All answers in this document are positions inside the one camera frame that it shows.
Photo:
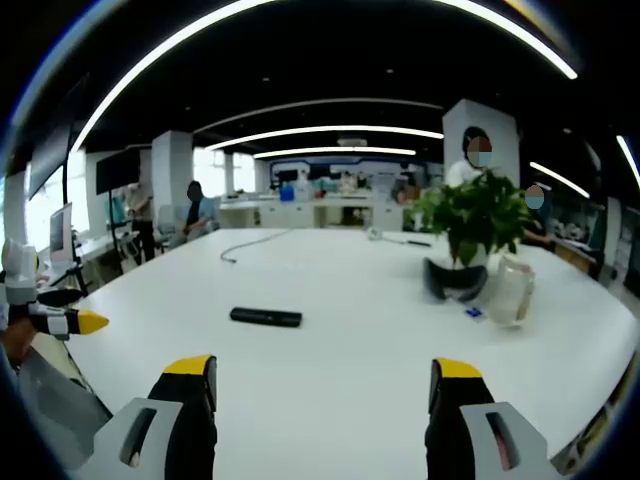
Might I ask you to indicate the blue box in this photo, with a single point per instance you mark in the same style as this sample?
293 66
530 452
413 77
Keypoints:
287 193

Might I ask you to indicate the white lab counter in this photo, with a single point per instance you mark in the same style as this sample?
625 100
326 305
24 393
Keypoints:
310 212

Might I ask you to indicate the clear plastic container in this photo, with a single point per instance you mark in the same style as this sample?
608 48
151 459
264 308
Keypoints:
512 292

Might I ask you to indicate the small blue card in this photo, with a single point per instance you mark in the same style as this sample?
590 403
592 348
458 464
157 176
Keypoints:
473 312

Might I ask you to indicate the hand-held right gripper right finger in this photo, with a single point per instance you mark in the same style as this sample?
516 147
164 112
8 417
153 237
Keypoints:
452 400

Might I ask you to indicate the green potted plant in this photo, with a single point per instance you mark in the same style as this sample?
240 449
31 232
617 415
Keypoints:
475 215

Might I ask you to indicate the white ceiling strip light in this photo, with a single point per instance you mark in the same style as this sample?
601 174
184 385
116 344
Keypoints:
340 151
560 179
629 160
325 132
210 20

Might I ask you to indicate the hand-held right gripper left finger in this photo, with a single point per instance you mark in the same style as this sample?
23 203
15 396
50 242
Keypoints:
187 400

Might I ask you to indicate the black headset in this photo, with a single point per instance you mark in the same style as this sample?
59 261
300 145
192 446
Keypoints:
452 282

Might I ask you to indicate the black tripod stand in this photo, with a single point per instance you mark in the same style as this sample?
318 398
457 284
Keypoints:
75 270

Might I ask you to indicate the black remote control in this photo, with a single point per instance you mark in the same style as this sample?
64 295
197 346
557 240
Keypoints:
266 317

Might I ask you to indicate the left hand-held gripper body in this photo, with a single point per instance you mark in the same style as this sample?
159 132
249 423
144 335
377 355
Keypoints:
19 270

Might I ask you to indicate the computer monitor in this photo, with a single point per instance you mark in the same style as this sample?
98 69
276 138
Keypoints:
61 232

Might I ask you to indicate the person's left hand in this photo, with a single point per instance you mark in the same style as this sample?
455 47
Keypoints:
14 342

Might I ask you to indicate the black wall screen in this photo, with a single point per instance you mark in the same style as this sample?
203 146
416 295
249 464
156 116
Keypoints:
117 171

